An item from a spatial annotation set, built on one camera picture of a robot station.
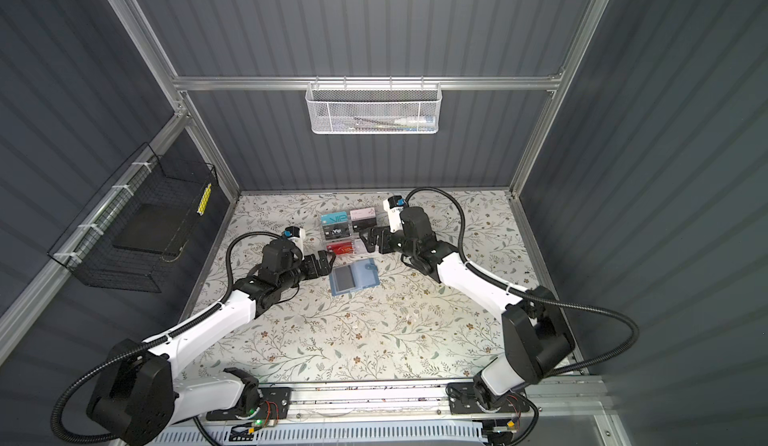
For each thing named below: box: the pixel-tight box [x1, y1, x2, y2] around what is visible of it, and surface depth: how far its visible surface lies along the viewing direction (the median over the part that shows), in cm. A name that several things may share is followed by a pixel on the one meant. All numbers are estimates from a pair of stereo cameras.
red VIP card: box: [326, 242, 355, 255], surface depth 103 cm
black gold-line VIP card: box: [352, 218, 377, 229], surface depth 104 cm
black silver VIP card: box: [322, 222, 351, 240], surface depth 101 cm
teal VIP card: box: [320, 211, 348, 226], surface depth 101 cm
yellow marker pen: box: [196, 183, 212, 216], surface depth 84 cm
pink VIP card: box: [350, 207, 376, 221], surface depth 104 cm
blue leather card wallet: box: [329, 258, 380, 296], surface depth 98 cm
